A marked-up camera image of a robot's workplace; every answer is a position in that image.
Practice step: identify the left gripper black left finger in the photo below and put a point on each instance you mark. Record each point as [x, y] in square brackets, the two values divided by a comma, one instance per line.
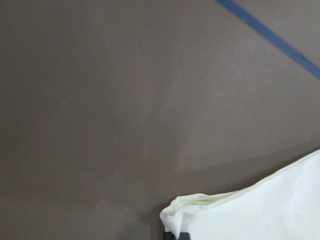
[168, 236]

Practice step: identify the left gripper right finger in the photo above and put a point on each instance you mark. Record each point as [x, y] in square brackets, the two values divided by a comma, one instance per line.
[184, 236]

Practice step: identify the cream long-sleeve cat shirt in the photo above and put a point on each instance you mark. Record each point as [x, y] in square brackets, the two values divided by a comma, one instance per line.
[282, 206]

